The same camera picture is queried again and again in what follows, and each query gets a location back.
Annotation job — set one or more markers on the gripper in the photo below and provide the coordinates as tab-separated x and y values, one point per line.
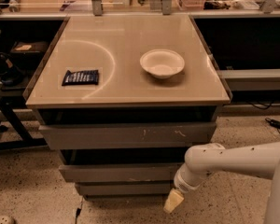
182	183

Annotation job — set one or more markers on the grey drawer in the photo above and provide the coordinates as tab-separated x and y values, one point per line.
118	189
127	135
122	165

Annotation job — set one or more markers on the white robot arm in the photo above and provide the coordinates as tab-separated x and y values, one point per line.
202	161

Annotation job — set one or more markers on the grey top drawer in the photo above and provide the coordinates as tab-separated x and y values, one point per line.
127	135

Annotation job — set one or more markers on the grey bottom drawer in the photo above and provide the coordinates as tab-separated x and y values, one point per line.
118	189

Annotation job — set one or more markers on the black power adapter on floor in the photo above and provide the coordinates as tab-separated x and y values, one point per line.
274	123

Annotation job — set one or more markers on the white bowl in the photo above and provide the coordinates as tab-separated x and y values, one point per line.
162	63

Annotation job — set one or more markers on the dark blue snack packet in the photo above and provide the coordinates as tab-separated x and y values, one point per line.
84	77

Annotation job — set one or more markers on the white perforated shoe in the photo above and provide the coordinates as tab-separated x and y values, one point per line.
6	220

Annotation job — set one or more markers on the black chair frame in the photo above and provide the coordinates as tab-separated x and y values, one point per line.
26	140

